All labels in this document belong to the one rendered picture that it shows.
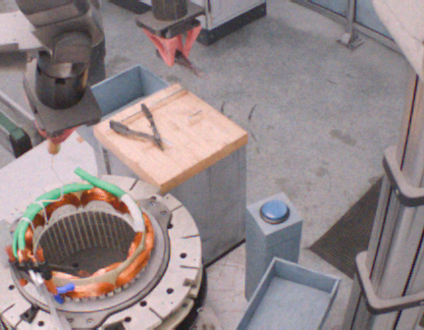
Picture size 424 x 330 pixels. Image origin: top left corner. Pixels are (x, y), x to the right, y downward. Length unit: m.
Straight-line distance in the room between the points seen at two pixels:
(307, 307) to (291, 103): 2.09
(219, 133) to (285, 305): 0.35
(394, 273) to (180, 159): 0.41
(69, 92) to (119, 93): 0.64
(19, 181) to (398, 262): 0.92
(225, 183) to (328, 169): 1.50
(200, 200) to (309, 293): 0.31
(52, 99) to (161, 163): 0.42
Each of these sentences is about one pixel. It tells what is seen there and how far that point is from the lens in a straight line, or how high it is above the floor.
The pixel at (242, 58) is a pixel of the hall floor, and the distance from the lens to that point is 3.25.
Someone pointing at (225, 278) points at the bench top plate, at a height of 0.78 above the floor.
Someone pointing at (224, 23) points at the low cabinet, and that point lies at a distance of 3.38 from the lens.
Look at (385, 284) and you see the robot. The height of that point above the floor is 0.96.
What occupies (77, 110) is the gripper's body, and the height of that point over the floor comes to 1.37.
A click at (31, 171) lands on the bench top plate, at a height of 0.78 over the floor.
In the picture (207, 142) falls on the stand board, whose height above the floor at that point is 1.06.
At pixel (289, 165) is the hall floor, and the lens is 2.64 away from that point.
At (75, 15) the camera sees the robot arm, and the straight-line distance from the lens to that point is 0.55.
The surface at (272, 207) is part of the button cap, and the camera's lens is 1.03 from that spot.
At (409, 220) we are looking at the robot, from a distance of 0.94.
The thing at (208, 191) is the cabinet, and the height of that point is 0.98.
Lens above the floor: 1.79
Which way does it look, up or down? 43 degrees down
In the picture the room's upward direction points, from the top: 7 degrees counter-clockwise
